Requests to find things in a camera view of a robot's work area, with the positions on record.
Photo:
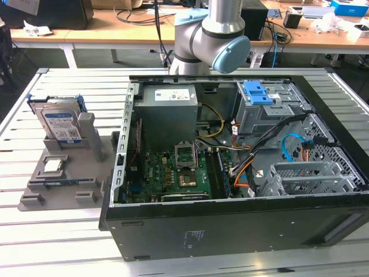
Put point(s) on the hard disk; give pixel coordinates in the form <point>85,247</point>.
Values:
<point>59,124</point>

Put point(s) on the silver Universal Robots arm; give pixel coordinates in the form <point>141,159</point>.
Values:
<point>201,37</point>

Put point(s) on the metal disk bay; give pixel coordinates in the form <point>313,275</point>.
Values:
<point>302,166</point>

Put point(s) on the crumpled white paper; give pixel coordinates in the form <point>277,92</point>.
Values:
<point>34,29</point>

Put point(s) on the large black box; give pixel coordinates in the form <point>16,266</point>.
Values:
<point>63,14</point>

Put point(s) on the wooden desk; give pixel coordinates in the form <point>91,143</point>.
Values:
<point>317,40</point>
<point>86,36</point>

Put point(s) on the silver CPU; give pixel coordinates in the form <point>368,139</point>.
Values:
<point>52,166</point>

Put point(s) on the grey parts rack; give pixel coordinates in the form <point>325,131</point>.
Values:
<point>78,161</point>

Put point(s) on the grey power supply unit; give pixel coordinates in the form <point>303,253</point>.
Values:
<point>167,121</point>

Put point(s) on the green motherboard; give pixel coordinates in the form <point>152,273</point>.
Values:
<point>155,173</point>

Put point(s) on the CPU socket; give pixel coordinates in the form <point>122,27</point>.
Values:
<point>187,180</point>

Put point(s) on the black graphics card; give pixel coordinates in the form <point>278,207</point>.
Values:
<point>184,197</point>

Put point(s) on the black speaker box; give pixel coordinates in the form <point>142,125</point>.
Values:
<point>253,23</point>

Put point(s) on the blue drive latch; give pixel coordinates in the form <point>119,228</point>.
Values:
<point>256,95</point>

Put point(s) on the grey metal drive cage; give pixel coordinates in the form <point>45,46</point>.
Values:
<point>253,118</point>

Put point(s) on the black PC case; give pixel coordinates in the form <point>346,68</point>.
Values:
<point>230,231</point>

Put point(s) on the small black container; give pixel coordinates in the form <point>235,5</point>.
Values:
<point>291,20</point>

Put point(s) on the flat silver box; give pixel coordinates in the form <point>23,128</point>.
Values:
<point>317,12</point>

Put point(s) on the crumpled white plastic wrap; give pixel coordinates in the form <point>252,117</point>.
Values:
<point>331,24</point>

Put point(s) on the blue cardboard box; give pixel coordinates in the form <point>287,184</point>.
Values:
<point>348,7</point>

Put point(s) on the small white box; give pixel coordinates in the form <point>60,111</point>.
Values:
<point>361,30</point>

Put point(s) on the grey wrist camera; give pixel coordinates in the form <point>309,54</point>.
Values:
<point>23,5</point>

